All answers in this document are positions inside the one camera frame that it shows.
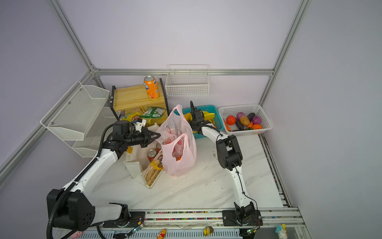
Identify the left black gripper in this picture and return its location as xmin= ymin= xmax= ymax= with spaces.
xmin=124 ymin=127 xmax=161 ymax=148

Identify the red cola can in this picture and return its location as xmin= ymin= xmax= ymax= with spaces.
xmin=147 ymin=148 xmax=158 ymax=162
xmin=156 ymin=143 xmax=162 ymax=152

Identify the pink plastic grocery bag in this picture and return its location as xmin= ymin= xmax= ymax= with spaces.
xmin=157 ymin=105 xmax=197 ymax=177

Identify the white canvas tote bag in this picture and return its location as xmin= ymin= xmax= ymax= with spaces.
xmin=123 ymin=140 xmax=164 ymax=189

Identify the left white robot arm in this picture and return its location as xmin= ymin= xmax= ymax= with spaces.
xmin=46 ymin=120 xmax=161 ymax=239

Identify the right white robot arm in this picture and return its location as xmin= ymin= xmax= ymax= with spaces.
xmin=189 ymin=101 xmax=263 ymax=227

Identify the yellow banana bunch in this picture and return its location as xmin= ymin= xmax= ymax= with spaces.
xmin=184 ymin=111 xmax=215 ymax=125

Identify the yellow chips bag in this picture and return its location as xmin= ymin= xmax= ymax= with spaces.
xmin=121 ymin=111 xmax=143 ymax=122

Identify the teal plastic fruit basket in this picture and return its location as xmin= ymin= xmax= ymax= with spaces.
xmin=174 ymin=105 xmax=224 ymax=139

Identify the wooden three-tier shelf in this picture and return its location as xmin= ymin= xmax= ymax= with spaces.
xmin=110 ymin=79 xmax=171 ymax=126

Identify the red tomato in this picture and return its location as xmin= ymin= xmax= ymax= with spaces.
xmin=226 ymin=116 xmax=236 ymax=125

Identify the green snack bag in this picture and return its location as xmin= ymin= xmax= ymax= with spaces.
xmin=141 ymin=107 xmax=166 ymax=119

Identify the white plastic vegetable basket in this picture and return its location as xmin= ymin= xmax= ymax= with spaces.
xmin=218 ymin=104 xmax=273 ymax=136

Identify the white mesh two-tier rack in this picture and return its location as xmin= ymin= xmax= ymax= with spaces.
xmin=40 ymin=81 xmax=116 ymax=158

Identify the brown potato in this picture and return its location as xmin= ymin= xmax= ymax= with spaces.
xmin=240 ymin=115 xmax=251 ymax=126

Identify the orange soda can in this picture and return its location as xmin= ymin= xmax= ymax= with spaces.
xmin=144 ymin=76 xmax=160 ymax=99

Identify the purple round vegetable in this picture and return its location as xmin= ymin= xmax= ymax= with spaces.
xmin=252 ymin=116 xmax=262 ymax=125

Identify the pink pig toy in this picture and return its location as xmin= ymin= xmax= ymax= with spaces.
xmin=70 ymin=231 xmax=84 ymax=239

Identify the white wire wall basket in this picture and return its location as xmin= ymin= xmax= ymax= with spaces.
xmin=165 ymin=64 xmax=210 ymax=97

